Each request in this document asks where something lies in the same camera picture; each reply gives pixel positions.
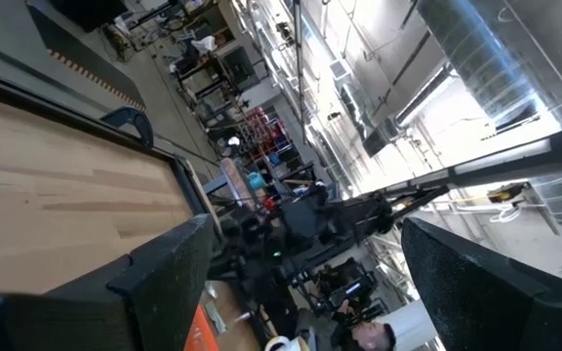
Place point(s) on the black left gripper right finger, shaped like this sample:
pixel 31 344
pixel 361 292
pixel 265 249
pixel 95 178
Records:
pixel 481 302

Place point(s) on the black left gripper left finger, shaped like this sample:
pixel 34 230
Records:
pixel 164 292

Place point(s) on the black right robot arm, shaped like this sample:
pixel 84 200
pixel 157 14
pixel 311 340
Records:
pixel 305 219

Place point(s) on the shelf with red bins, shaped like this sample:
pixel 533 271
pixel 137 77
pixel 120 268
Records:
pixel 261 131

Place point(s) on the teal container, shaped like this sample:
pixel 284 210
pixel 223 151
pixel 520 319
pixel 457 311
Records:
pixel 255 181

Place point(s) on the light wooden board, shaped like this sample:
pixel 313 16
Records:
pixel 236 180

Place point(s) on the yellow black clamp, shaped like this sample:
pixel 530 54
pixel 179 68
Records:
pixel 505 192

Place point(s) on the person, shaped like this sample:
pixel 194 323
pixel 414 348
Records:
pixel 369 336

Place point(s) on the black overhead beam with lights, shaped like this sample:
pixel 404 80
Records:
pixel 505 163

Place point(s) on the black mat with hazard stripes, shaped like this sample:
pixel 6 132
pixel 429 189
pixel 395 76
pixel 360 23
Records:
pixel 81 53

